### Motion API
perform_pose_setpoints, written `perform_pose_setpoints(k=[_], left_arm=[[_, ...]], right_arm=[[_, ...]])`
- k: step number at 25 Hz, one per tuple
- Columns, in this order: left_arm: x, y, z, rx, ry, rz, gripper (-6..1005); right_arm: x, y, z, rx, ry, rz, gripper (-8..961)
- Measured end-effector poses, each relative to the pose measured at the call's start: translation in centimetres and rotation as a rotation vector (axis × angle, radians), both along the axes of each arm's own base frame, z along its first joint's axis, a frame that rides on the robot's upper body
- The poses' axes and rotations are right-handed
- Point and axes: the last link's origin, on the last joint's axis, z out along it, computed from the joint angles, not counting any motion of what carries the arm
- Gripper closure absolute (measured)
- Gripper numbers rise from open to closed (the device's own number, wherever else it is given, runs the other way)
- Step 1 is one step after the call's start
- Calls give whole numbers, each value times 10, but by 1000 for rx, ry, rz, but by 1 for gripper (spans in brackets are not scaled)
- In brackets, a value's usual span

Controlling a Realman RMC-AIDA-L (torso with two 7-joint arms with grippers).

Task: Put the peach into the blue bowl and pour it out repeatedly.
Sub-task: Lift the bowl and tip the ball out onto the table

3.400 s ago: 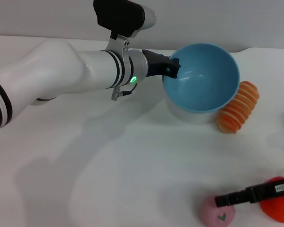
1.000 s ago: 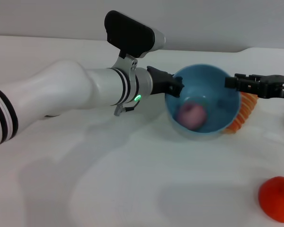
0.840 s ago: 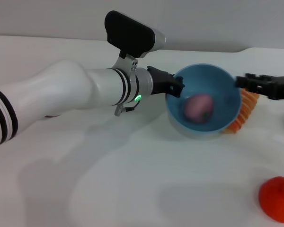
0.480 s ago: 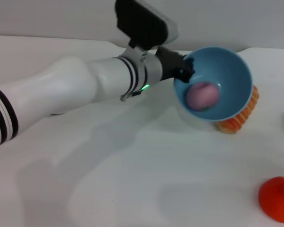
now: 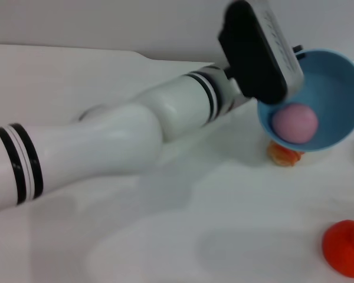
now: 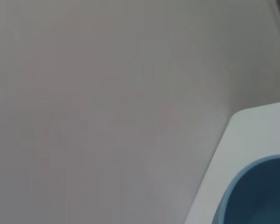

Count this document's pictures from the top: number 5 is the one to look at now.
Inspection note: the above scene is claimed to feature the blue bowl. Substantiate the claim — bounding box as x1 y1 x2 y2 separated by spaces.
256 48 354 153

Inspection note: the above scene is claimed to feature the pink toy peach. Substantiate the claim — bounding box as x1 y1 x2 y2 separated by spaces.
271 103 319 144

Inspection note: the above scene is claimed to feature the orange striped toy bread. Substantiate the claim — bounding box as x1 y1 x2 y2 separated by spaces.
267 140 303 167

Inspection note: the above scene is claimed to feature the red toy fruit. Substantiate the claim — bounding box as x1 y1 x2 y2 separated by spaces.
322 219 354 278

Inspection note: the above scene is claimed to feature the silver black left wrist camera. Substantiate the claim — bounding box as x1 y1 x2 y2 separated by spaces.
217 0 306 106

